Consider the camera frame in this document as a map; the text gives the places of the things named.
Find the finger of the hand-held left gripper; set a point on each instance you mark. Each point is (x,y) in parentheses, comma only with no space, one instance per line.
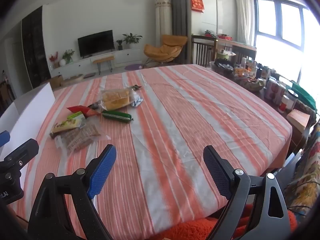
(4,138)
(23,151)

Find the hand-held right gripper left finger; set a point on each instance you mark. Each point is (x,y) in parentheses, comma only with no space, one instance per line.
(102,172)

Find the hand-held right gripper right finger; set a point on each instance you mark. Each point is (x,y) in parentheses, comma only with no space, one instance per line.
(217,170)

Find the clear packet of bread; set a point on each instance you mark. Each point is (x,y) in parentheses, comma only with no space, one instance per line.
(116,98)

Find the large clear packet brown wafers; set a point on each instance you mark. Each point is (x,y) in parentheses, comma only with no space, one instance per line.
(75,142)

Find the small clear packet brown wafers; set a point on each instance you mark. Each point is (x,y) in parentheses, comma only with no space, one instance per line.
(91,130)

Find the black yellow snack bar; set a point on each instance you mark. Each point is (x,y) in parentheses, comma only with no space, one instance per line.
(66,126)

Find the green sausage packet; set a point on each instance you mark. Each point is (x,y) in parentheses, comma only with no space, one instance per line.
(116,116)

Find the orange grey striped blanket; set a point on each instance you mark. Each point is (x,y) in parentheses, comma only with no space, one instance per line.
(175,130)

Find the small green snack packet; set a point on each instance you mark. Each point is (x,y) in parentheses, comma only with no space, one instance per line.
(76,116)

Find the orange fuzzy blanket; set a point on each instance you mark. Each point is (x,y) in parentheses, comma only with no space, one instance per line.
(190,230)

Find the red snack packet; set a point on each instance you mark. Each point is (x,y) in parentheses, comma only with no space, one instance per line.
(80,109)

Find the cardboard box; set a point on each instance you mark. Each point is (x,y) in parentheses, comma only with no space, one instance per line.
(57,81)

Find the blue white snack packet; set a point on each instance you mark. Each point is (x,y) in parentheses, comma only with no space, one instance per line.
(137,102)

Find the floral cushion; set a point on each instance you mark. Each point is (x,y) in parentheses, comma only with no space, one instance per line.
(307,175)

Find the small dark snack packet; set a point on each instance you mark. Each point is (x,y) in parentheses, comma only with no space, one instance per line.
(136,87)

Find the basket of packets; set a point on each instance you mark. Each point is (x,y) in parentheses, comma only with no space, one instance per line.
(250,83)

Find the black display cabinet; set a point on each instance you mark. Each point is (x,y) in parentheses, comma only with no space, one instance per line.
(35,50)

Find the red flowers in vase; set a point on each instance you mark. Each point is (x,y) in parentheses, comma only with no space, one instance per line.
(53,58)

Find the tan flat box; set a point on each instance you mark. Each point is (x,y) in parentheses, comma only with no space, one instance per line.
(298,120)

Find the jar with red label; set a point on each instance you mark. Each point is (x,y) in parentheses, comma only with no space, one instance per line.
(286,103)

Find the red printed tin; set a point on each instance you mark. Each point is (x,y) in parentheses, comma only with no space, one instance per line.
(270,90)
(280,93)

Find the small grey floor mat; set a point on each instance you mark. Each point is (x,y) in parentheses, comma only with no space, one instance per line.
(90,75)

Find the black bowl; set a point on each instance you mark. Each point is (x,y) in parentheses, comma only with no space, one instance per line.
(222,66)

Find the green plant in white vase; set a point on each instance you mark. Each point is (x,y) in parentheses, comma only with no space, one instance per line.
(68,55)

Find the cluster of bottles and jars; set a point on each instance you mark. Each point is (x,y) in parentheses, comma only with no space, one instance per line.
(257,70)

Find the purple round rug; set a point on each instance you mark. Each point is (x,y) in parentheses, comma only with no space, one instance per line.
(132,67)

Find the wooden bench with metal legs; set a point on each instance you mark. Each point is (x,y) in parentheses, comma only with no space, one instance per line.
(103,59)

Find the green cloth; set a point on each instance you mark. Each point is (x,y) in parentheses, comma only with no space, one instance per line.
(303,95)

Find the lime green stool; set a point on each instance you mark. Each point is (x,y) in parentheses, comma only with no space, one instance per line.
(222,54)

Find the white television cabinet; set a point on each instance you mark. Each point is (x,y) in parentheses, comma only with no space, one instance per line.
(125,56)

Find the dark slatted wooden chair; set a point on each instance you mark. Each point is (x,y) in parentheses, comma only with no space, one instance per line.
(200,52)
(243,52)

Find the wooden dining table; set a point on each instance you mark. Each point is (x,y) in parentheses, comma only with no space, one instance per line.
(237,43)

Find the small potted plant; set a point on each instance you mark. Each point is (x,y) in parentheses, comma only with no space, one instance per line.
(120,44)

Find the black television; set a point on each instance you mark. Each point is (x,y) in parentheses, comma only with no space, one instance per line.
(96,42)

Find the orange lounge chair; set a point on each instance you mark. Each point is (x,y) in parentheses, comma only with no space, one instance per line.
(170,46)

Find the large potted green plant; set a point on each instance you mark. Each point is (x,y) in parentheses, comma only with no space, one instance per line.
(132,38)

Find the white curtain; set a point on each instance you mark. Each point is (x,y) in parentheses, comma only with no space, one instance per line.
(243,15)

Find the tall covered air conditioner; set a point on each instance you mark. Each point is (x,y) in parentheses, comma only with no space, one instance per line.
(163,22)

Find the large window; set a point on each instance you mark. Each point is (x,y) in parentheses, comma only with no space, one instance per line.
(287,25)

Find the grey curtain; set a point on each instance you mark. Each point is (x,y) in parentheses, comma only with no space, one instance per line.
(178,12)

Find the red wall hanging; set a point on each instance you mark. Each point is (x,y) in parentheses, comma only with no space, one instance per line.
(197,3)

